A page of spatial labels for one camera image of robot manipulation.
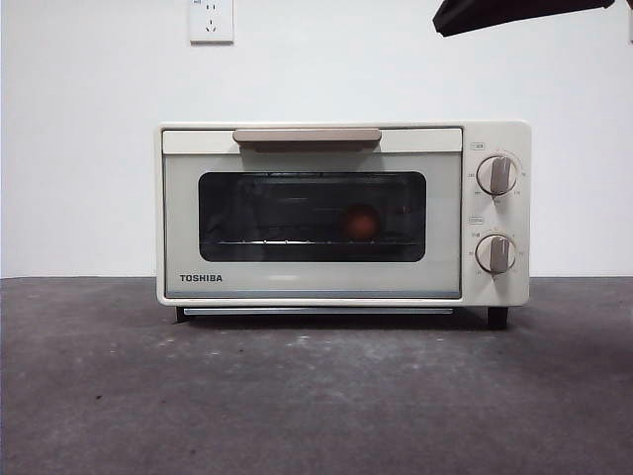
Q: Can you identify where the cream Toshiba toaster oven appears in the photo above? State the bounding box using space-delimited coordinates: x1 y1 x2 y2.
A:
155 121 533 331

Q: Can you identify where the cream temperature dial knob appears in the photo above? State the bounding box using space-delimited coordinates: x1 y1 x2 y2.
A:
475 155 520 196

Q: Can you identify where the silver crumb tray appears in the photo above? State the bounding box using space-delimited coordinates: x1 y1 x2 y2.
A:
182 306 454 317

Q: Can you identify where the glass oven door taupe handle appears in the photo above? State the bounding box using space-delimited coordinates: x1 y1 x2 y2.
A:
161 128 464 300

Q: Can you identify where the brown egg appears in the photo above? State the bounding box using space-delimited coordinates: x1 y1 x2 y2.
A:
341 203 381 242

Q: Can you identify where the white wall socket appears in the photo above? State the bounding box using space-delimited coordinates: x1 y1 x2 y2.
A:
190 0 235 46

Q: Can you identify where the cream timer dial knob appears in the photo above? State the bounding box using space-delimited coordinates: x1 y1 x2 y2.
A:
474 234 517 275

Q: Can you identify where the metal wire oven rack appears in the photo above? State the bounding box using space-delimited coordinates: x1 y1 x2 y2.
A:
212 238 419 247

